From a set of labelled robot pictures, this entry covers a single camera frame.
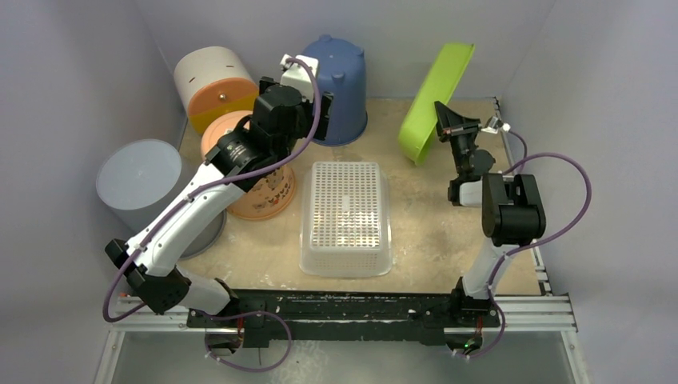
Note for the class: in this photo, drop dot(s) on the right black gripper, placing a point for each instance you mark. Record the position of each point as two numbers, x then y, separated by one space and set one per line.
461 134

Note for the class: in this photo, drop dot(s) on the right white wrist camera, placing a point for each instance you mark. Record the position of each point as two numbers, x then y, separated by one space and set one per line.
496 125

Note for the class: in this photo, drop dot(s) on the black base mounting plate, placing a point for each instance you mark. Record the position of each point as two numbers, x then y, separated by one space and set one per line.
309 315

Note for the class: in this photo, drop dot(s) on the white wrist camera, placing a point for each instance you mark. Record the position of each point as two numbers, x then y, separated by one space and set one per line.
297 77
496 125

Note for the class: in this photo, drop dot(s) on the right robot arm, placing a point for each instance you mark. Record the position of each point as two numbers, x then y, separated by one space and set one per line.
512 213

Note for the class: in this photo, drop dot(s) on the white mesh basket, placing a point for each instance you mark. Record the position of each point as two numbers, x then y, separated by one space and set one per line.
345 221

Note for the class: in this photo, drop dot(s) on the white mini drawer cabinet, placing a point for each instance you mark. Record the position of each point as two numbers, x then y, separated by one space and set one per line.
213 81

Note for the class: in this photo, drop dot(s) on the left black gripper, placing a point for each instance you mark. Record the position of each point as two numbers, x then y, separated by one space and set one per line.
321 118

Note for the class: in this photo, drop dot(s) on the large grey plastic bucket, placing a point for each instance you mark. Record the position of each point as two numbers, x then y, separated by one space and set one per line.
142 179

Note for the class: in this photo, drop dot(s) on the orange capybara bucket blue rim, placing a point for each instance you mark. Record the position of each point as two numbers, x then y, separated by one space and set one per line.
271 194

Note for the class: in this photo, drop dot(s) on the blue plastic bucket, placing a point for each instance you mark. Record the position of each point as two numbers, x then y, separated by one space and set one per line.
342 72

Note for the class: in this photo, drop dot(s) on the green white plastic basket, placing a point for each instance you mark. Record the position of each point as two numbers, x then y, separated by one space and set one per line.
418 126

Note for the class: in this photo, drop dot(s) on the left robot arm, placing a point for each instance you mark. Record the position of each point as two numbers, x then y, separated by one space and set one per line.
231 168

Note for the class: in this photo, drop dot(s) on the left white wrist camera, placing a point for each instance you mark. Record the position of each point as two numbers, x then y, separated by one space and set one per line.
297 77

